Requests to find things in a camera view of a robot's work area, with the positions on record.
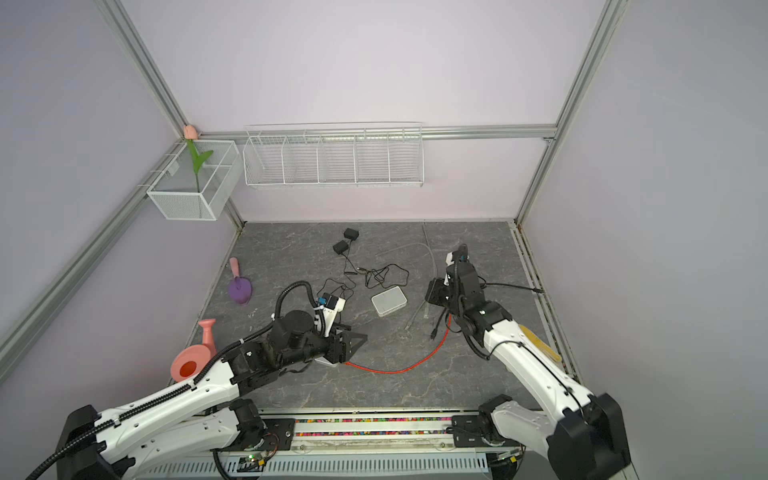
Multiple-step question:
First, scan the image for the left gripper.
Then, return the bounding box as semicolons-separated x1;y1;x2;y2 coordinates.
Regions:
281;322;368;369

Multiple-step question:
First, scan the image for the red ethernet cable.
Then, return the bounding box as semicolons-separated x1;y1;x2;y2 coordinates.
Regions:
343;314;452;376

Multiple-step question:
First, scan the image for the black thin power cable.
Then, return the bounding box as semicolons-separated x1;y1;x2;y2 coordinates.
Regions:
314;251;412;307

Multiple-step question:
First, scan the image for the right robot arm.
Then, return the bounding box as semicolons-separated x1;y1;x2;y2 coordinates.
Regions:
425;244;632;479

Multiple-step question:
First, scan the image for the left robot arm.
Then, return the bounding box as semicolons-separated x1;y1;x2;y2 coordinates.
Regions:
29;293;368;479

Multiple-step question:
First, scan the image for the black power adapter near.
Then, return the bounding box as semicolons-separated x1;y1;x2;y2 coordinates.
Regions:
332;241;350;255

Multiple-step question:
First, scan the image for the black power adapter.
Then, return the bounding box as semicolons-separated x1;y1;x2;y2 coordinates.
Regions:
343;228;359;242
332;241;350;255

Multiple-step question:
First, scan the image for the black power adapter far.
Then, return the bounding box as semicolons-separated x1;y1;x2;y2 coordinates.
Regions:
343;228;359;242

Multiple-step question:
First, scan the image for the yellow work glove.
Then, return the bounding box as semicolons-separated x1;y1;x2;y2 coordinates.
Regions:
519;325;562;365

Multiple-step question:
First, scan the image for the pink watering can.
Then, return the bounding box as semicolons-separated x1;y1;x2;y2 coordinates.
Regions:
170;319;217;382

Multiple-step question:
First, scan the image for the white mesh box basket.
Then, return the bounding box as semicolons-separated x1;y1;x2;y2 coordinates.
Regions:
147;140;244;221

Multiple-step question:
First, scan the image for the artificial tulip flower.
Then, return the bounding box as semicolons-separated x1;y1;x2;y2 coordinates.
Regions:
183;125;213;193

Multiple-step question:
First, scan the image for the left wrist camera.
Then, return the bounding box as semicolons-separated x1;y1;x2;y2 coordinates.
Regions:
314;293;346;335

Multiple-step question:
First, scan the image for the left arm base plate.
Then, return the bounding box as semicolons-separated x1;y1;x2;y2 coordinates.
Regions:
238;417;296;452

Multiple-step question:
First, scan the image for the purple trowel pink handle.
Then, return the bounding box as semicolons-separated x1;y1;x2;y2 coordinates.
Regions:
228;257;252;305

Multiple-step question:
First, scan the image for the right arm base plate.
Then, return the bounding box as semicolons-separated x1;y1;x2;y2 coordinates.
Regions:
447;414;520;448

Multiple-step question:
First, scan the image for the white wire shelf basket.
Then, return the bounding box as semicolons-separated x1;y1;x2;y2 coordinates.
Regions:
242;122;425;188

